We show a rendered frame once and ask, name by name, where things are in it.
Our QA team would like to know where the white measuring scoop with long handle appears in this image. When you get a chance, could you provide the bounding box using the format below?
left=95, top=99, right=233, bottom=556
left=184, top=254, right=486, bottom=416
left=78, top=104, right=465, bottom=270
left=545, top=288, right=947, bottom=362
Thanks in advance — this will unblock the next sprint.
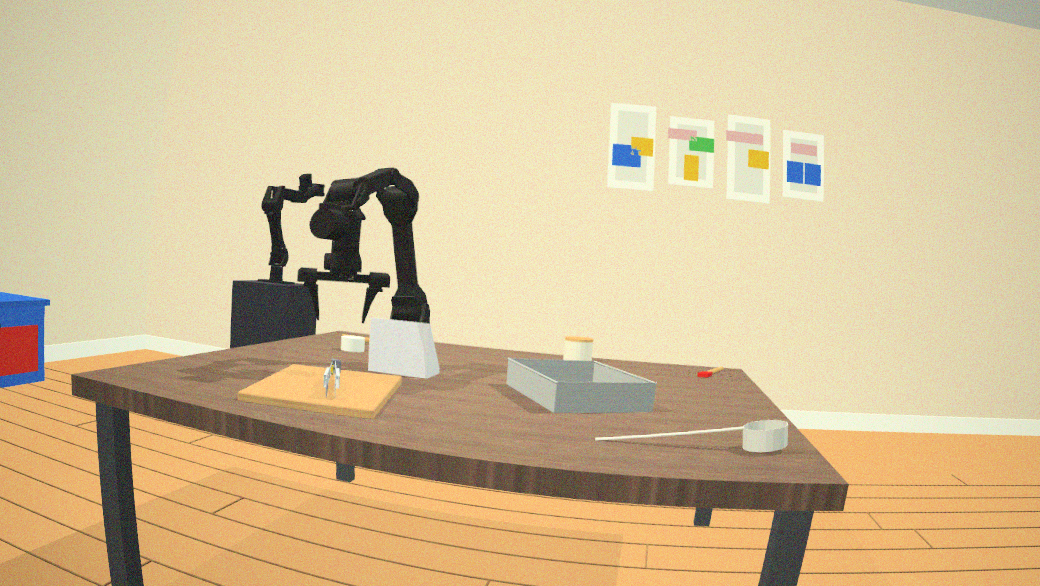
left=595, top=421, right=788, bottom=453

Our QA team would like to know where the white cylinder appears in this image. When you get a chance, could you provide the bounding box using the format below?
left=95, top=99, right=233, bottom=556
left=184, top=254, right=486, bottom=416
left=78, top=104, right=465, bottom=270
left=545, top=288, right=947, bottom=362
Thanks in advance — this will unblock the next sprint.
left=341, top=336, right=365, bottom=353

